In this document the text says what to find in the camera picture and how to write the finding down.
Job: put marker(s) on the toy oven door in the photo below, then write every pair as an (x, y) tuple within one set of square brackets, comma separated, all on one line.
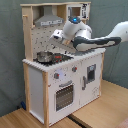
[(64, 97)]

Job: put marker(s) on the red stove knob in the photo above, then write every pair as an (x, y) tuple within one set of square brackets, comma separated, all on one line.
[(56, 76), (74, 69)]

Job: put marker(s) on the grey range hood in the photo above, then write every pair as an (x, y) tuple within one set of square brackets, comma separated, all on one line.
[(48, 18)]

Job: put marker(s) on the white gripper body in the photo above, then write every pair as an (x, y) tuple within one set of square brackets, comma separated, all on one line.
[(57, 40)]

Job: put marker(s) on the grey water dispenser panel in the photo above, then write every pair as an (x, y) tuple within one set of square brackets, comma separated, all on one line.
[(91, 73)]

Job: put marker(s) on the wooden toy kitchen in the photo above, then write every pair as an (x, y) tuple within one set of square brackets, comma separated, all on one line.
[(40, 84)]

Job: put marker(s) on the right red stove knob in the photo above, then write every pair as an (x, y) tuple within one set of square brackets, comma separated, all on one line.
[(74, 69)]

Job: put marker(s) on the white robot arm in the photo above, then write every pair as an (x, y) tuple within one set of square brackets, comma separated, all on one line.
[(76, 36)]

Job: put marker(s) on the left red stove knob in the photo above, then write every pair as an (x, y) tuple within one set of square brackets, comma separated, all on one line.
[(56, 76)]

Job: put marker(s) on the silver toy pot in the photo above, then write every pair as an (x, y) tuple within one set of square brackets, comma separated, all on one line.
[(44, 56)]

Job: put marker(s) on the white microwave door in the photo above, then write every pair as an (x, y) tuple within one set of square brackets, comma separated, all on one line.
[(81, 10)]

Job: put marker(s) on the black toy stovetop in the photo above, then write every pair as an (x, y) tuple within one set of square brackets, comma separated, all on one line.
[(57, 58)]

